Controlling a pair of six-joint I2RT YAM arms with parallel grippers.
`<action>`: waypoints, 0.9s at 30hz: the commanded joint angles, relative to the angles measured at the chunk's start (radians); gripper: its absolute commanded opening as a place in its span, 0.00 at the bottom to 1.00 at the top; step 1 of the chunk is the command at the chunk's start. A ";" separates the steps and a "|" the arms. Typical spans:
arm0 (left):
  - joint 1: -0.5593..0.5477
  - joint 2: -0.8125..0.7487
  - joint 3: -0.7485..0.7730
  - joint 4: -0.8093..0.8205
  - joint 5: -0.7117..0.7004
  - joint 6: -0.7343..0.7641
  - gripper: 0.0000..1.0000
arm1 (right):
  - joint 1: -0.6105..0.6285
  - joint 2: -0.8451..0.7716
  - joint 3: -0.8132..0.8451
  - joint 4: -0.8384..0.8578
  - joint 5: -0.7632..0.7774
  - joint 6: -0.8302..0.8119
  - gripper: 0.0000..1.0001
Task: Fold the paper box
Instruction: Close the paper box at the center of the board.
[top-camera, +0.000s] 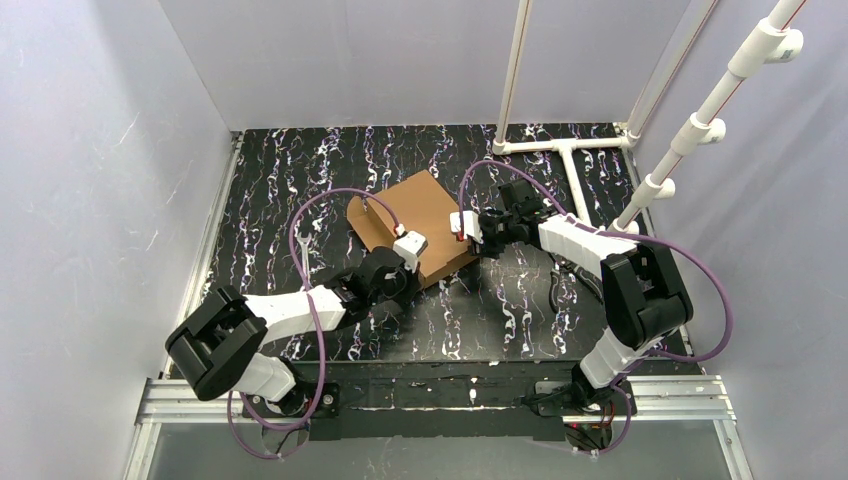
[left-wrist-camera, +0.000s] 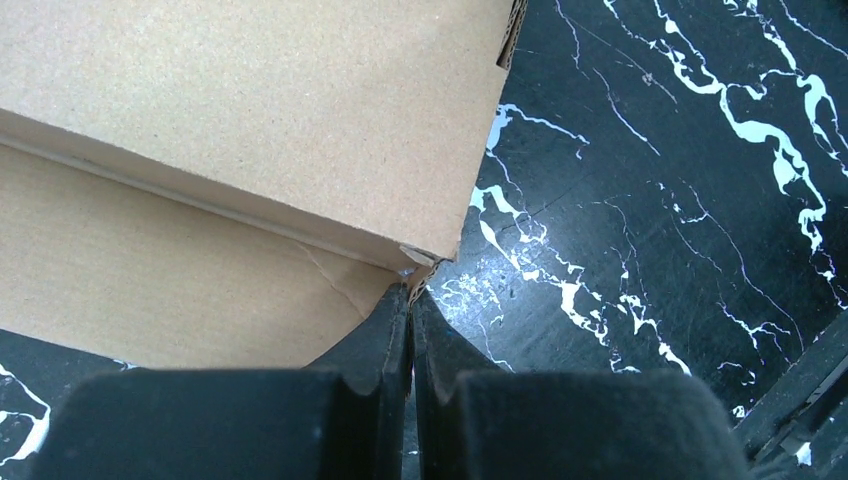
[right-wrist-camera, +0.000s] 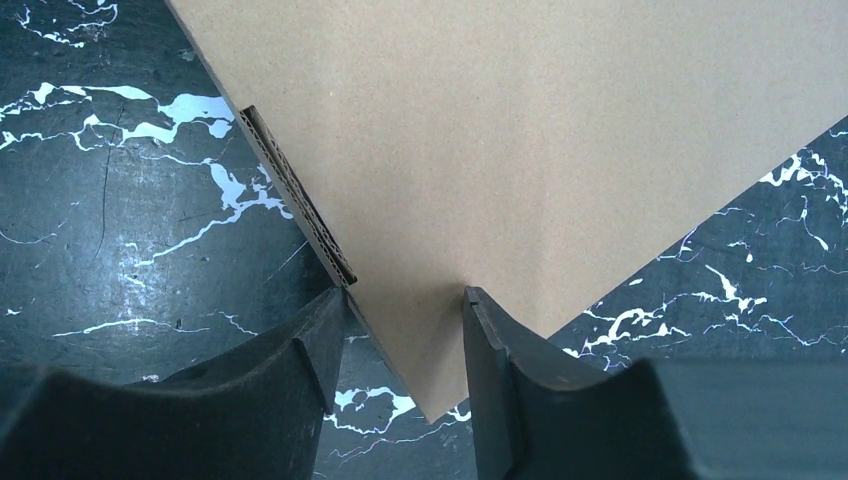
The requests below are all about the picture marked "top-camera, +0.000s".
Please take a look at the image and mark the white PVC camera pole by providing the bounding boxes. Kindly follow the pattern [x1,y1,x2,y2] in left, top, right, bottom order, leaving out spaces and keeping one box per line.
[608,0,805,234]

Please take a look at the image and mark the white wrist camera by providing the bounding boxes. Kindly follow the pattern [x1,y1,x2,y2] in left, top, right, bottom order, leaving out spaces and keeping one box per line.
[392,231,428,273]
[449,210,482,244]

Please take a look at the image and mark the brown cardboard box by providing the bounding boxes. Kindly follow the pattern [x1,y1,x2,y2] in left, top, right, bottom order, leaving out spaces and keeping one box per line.
[346,170,475,289]

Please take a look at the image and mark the white PVC pipe frame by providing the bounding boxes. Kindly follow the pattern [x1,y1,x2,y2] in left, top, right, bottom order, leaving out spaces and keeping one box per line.
[492,0,719,223]

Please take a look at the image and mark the black handled pliers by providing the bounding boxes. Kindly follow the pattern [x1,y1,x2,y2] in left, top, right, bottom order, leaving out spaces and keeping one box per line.
[548,262,603,314]

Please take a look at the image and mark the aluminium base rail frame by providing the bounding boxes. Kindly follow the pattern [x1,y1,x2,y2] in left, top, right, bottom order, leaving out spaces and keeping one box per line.
[132,357,734,455]

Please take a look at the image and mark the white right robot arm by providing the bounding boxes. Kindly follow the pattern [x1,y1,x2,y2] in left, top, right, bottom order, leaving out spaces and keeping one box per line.
[460,180,693,393]

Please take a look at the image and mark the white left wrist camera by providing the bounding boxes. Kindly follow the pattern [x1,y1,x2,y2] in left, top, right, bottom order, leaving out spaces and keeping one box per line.
[392,231,428,273]

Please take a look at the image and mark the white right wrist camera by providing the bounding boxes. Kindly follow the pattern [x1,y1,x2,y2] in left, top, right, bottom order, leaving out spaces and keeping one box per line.
[449,210,482,244]

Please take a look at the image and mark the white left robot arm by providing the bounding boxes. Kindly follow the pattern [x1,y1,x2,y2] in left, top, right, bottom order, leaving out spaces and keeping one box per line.
[165,247,420,402]

